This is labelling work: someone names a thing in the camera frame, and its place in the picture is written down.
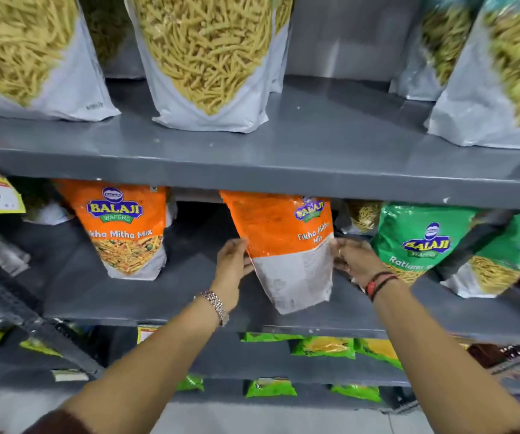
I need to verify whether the person's right hand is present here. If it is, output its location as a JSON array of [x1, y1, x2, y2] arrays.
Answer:
[[331, 238, 391, 291]]

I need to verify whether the person's left hand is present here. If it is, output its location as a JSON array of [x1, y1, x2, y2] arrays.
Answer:
[[210, 238, 255, 313]]

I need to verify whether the orange and white snack packet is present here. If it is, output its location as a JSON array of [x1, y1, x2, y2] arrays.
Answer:
[[219, 190, 336, 315], [56, 179, 169, 281]]

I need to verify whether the person's right forearm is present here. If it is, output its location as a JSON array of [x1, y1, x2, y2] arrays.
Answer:
[[370, 276, 520, 434]]

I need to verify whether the person's left forearm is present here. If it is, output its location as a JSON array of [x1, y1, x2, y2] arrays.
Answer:
[[59, 294, 230, 434]]

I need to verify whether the clear packet of thin sticks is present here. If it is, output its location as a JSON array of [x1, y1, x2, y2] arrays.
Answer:
[[338, 199, 384, 236]]

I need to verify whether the silver metal wristwatch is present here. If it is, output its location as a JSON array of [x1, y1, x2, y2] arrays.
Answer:
[[195, 290, 230, 328]]

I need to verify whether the green snack packet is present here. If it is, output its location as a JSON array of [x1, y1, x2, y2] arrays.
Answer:
[[371, 202, 478, 285], [440, 211, 520, 299]]

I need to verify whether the row of green yellow packets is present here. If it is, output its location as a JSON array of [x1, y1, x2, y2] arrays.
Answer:
[[177, 332, 404, 404]]

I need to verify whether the grey metal shelf rack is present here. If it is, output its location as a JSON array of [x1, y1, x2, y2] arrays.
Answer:
[[0, 0, 520, 414]]

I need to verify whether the yellow shelf label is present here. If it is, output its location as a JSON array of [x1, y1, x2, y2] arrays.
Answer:
[[136, 325, 160, 345]]

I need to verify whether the dark brown snack packet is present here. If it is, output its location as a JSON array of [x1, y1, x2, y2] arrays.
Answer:
[[467, 342, 520, 383]]

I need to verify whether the white shelf label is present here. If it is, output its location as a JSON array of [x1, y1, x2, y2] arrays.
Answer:
[[51, 369, 90, 383]]

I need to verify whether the white packet of yellow sticks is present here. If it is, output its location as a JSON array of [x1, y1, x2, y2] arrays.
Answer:
[[77, 0, 146, 80], [124, 0, 290, 134], [269, 0, 296, 94], [0, 0, 121, 122]]

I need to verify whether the clear packet of dark snack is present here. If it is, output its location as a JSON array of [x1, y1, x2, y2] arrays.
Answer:
[[9, 176, 74, 226]]

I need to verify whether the white packet of mixed snack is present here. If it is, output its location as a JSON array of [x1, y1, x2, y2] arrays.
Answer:
[[424, 0, 520, 150], [388, 0, 484, 102]]

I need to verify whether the dark maroon left sleeve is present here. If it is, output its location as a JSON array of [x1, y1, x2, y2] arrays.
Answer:
[[21, 408, 94, 434]]

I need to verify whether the red and black thread bracelet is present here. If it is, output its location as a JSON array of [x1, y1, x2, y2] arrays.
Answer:
[[364, 271, 399, 303]]

